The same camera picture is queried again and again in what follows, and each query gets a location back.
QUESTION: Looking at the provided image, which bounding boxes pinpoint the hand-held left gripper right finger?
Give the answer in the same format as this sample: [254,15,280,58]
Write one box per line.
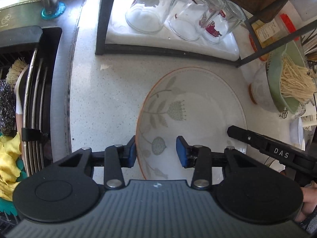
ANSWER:
[176,136,257,190]

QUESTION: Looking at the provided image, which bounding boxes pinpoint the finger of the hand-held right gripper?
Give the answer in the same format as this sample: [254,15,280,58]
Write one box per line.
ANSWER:
[227,125,298,164]

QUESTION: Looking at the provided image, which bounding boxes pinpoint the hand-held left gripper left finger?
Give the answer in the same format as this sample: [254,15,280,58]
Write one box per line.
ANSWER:
[58,135,137,190]

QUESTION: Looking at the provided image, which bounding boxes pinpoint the floral plate with orange rim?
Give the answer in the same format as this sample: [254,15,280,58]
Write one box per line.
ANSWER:
[135,67,247,180]

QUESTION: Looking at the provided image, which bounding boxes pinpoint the person's right hand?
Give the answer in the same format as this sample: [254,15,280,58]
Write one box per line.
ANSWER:
[296,181,317,223]

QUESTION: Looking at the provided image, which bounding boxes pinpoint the white bowl with orange base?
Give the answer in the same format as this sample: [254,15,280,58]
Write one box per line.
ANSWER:
[248,64,281,112]

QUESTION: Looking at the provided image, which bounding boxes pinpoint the green colander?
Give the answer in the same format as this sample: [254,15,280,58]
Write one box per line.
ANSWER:
[266,40,313,113]

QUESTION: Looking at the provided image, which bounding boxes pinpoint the dry noodles bundle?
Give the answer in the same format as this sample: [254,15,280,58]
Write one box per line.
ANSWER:
[280,53,317,102]

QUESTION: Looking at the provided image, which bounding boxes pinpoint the white drain tray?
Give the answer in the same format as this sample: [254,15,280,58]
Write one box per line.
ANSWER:
[105,0,241,61]

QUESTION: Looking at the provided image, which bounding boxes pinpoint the metal sink drain rack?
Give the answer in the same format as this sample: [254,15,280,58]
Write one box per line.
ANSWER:
[22,47,54,178]

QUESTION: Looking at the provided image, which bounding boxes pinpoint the red lidded container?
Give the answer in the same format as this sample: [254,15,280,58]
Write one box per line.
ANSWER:
[249,13,301,62]

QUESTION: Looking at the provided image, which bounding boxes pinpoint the chopsticks and utensils holder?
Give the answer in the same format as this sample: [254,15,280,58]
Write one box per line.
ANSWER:
[301,26,317,55]

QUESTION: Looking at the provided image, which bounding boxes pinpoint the red printed drinking glass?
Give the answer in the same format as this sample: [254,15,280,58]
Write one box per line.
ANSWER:
[201,0,247,45]

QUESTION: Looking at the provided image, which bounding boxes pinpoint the yellow cloth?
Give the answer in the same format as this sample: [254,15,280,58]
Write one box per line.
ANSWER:
[0,132,28,202]

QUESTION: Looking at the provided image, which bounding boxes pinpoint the clear drinking glass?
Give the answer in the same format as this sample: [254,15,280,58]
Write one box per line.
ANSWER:
[125,0,184,34]
[168,0,224,42]

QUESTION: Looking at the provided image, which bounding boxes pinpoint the steel wool scrubber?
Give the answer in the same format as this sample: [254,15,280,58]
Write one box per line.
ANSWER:
[0,79,17,137]

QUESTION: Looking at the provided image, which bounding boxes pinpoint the bristle scrub brush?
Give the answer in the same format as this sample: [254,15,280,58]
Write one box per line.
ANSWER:
[6,57,31,86]

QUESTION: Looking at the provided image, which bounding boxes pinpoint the black kitchen sink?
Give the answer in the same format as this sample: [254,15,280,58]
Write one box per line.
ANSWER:
[0,0,88,179]

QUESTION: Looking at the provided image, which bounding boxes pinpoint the round wire rack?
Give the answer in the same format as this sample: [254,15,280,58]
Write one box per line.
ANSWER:
[279,99,309,119]

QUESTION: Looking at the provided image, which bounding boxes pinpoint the black dish rack frame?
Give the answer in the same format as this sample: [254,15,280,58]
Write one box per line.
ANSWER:
[95,0,317,68]

